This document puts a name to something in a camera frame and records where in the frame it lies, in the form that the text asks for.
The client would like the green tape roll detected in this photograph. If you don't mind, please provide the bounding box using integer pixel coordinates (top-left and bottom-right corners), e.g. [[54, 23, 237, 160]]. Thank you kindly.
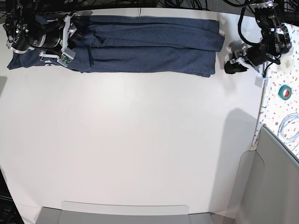
[[278, 85, 292, 101]]

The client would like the grey bin right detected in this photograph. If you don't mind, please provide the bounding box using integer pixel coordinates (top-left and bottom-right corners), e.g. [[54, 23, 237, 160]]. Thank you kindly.
[[223, 127, 299, 224]]

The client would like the grey bin bottom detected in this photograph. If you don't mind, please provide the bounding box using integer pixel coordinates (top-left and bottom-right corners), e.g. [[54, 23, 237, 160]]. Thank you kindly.
[[36, 201, 213, 224]]

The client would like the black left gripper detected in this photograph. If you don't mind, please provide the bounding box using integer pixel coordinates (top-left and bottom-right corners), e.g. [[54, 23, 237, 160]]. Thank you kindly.
[[224, 45, 269, 74]]

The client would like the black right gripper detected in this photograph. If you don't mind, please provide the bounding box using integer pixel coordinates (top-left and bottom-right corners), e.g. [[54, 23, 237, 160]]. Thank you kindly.
[[42, 20, 65, 49]]

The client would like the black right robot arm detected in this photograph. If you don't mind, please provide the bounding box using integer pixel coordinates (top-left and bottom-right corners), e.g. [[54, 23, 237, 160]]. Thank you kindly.
[[4, 0, 78, 58]]

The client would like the coiled grey cable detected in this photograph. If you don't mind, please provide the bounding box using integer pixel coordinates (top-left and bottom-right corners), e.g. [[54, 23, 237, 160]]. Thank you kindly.
[[277, 112, 299, 142]]

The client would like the terrazzo pattern side table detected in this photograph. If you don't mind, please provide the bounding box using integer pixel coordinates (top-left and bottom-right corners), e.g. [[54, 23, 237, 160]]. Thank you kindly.
[[251, 24, 299, 157]]

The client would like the dark blue t-shirt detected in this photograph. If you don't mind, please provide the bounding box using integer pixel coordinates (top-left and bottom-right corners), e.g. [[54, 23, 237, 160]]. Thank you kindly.
[[3, 14, 226, 79]]

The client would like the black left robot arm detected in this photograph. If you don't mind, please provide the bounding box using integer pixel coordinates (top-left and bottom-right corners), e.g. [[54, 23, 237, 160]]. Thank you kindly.
[[224, 0, 292, 74]]

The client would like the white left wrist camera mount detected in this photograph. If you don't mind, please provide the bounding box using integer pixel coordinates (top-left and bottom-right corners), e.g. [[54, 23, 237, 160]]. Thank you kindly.
[[228, 49, 267, 88]]

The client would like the grey bin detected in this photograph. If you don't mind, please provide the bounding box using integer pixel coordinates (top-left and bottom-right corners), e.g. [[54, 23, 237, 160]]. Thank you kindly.
[[36, 201, 213, 224], [223, 127, 299, 224]]

